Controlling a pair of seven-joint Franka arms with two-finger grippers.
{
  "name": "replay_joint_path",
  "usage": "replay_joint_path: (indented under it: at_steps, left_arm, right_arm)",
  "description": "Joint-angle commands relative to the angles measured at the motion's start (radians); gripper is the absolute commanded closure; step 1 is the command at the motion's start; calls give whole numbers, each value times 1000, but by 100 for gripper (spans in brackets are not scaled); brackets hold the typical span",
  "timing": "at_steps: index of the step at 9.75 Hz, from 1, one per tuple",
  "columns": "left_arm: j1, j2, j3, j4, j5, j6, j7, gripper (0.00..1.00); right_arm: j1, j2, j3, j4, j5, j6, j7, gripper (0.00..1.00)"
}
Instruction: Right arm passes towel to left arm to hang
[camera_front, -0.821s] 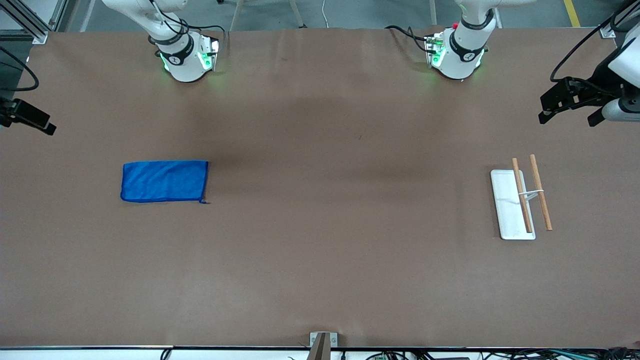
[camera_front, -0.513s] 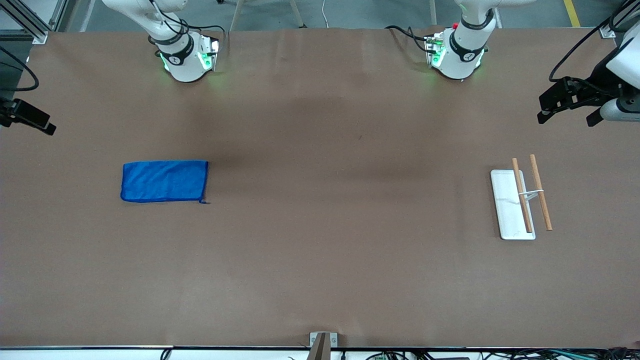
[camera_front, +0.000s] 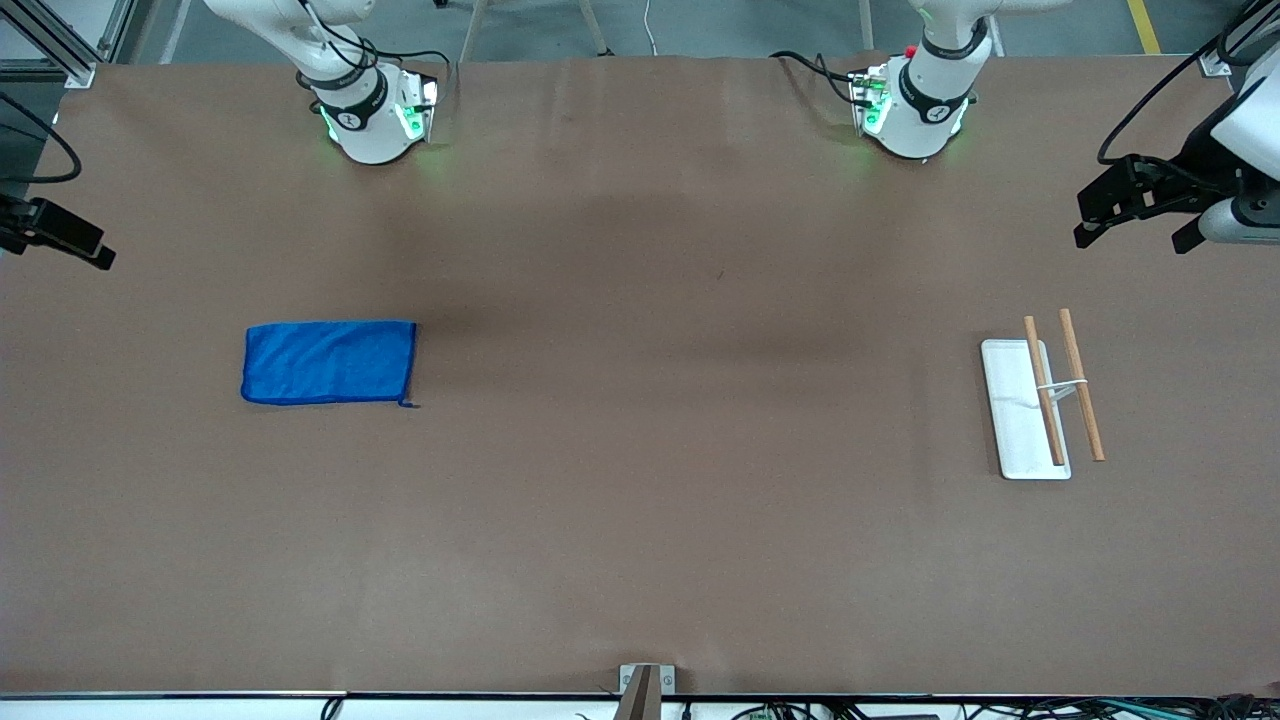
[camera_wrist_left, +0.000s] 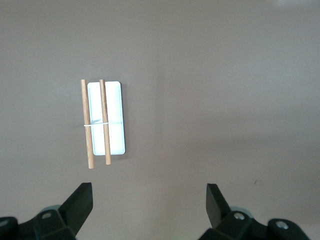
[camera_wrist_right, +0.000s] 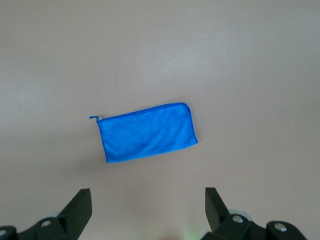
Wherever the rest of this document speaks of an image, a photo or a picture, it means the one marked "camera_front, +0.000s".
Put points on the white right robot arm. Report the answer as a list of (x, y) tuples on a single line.
[(365, 120)]

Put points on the white towel rack wooden bars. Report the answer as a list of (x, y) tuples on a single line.
[(1015, 420)]

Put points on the beige stand leg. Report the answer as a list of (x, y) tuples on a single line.
[(597, 35), (867, 25), (470, 35)]

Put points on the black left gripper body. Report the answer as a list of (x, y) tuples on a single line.
[(1197, 166)]

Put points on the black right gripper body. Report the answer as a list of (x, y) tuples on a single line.
[(20, 222)]

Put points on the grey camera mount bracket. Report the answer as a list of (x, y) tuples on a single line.
[(645, 690)]

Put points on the blue microfibre towel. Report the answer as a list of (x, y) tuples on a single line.
[(330, 362)]

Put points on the metal base connector bracket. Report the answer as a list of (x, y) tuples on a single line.
[(420, 105), (868, 100)]

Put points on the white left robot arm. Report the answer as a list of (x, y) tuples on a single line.
[(925, 105)]

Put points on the aluminium frame profile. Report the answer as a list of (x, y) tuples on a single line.
[(62, 52), (1216, 62)]

